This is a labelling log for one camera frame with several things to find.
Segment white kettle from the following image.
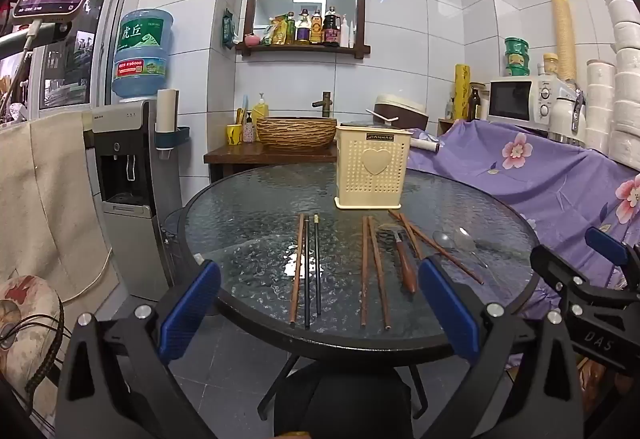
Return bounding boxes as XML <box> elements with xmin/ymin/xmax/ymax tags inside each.
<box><xmin>548</xmin><ymin>89</ymin><xmax>588</xmax><ymax>147</ymax></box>

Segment tall paper cup stack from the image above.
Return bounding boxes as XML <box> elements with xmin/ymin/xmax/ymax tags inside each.
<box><xmin>549</xmin><ymin>0</ymin><xmax>576</xmax><ymax>82</ymax></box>

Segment woven brown basin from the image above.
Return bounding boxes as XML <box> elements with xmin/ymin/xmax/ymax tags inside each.
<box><xmin>256</xmin><ymin>116</ymin><xmax>337</xmax><ymax>150</ymax></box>

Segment bamboo style faucet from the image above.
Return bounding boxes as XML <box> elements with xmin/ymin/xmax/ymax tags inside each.
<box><xmin>312</xmin><ymin>91</ymin><xmax>333</xmax><ymax>120</ymax></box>

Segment green hanging packet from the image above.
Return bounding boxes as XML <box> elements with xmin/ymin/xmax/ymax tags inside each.
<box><xmin>221</xmin><ymin>9</ymin><xmax>241</xmax><ymax>48</ymax></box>

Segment yellow roll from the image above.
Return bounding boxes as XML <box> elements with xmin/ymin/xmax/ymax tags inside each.
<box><xmin>455</xmin><ymin>64</ymin><xmax>473</xmax><ymax>120</ymax></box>

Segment teal wall holder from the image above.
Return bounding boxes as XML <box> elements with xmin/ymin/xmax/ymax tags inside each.
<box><xmin>154</xmin><ymin>126</ymin><xmax>191</xmax><ymax>154</ymax></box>

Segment grey water dispenser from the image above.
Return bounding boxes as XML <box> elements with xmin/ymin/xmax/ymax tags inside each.
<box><xmin>91</xmin><ymin>100</ymin><xmax>183</xmax><ymax>302</ymax></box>

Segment purple floral cloth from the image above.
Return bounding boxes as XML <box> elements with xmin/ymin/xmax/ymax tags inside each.
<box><xmin>405</xmin><ymin>119</ymin><xmax>640</xmax><ymax>320</ymax></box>

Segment wooden counter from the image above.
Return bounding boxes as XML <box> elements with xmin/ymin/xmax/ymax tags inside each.
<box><xmin>203</xmin><ymin>141</ymin><xmax>338</xmax><ymax>182</ymax></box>

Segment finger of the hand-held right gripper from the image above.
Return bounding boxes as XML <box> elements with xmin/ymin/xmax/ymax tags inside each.
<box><xmin>585</xmin><ymin>225</ymin><xmax>640</xmax><ymax>293</ymax></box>
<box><xmin>530</xmin><ymin>243</ymin><xmax>602</xmax><ymax>309</ymax></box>

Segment dark soy sauce bottle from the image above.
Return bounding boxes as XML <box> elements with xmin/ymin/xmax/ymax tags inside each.
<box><xmin>322</xmin><ymin>6</ymin><xmax>342</xmax><ymax>44</ymax></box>

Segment black braided cord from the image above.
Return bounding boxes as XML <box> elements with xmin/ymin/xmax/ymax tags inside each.
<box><xmin>25</xmin><ymin>299</ymin><xmax>71</xmax><ymax>395</ymax></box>

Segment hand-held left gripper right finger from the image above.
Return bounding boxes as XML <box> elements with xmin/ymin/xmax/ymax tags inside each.
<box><xmin>417</xmin><ymin>256</ymin><xmax>586</xmax><ymax>439</ymax></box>

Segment beige cloth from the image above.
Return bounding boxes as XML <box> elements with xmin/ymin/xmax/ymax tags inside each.
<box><xmin>0</xmin><ymin>111</ymin><xmax>118</xmax><ymax>315</ymax></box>

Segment white cord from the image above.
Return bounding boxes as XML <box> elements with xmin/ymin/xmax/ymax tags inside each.
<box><xmin>60</xmin><ymin>244</ymin><xmax>113</xmax><ymax>305</ymax></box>

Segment yellow soap dispenser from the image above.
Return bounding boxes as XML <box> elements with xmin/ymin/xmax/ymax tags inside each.
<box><xmin>251</xmin><ymin>93</ymin><xmax>271</xmax><ymax>127</ymax></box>

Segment white cup dispenser tube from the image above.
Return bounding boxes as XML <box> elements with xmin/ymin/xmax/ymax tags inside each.
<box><xmin>156</xmin><ymin>89</ymin><xmax>180</xmax><ymax>140</ymax></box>

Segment round glass table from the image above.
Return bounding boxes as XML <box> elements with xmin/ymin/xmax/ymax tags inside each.
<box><xmin>160</xmin><ymin>162</ymin><xmax>538</xmax><ymax>420</ymax></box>

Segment cream perforated utensil holder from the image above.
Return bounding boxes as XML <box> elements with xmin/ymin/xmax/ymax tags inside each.
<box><xmin>334</xmin><ymin>124</ymin><xmax>413</xmax><ymax>210</ymax></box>

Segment wooden-handled metal spoon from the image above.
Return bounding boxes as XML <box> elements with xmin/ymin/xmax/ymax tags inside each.
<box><xmin>381</xmin><ymin>224</ymin><xmax>417</xmax><ymax>295</ymax></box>

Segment glass window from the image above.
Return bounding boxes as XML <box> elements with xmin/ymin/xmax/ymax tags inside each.
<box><xmin>30</xmin><ymin>0</ymin><xmax>133</xmax><ymax>112</ymax></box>

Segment floral cushion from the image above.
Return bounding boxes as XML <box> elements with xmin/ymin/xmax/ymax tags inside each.
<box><xmin>0</xmin><ymin>275</ymin><xmax>63</xmax><ymax>400</ymax></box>

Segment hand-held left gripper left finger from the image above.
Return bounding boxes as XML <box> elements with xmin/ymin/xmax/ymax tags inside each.
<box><xmin>54</xmin><ymin>260</ymin><xmax>222</xmax><ymax>439</ymax></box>

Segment wooden wall shelf with mirror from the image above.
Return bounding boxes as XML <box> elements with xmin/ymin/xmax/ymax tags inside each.
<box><xmin>235</xmin><ymin>0</ymin><xmax>373</xmax><ymax>62</ymax></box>

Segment white microwave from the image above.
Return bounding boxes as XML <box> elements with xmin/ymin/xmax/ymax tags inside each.
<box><xmin>487</xmin><ymin>75</ymin><xmax>568</xmax><ymax>127</ymax></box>

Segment blue water jug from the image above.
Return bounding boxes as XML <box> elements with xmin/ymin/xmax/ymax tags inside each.
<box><xmin>111</xmin><ymin>9</ymin><xmax>175</xmax><ymax>102</ymax></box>

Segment stacks of white paper bowls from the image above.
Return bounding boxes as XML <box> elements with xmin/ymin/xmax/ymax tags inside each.
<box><xmin>585</xmin><ymin>0</ymin><xmax>640</xmax><ymax>170</ymax></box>

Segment brown white rice cooker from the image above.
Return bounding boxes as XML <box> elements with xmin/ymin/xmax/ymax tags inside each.
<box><xmin>374</xmin><ymin>94</ymin><xmax>428</xmax><ymax>132</ymax></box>

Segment yellow green seasoning packets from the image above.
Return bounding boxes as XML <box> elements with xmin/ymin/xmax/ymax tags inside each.
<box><xmin>262</xmin><ymin>14</ymin><xmax>296</xmax><ymax>46</ymax></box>

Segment black gold-band chopstick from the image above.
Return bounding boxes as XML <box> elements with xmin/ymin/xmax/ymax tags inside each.
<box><xmin>313</xmin><ymin>214</ymin><xmax>322</xmax><ymax>317</ymax></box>

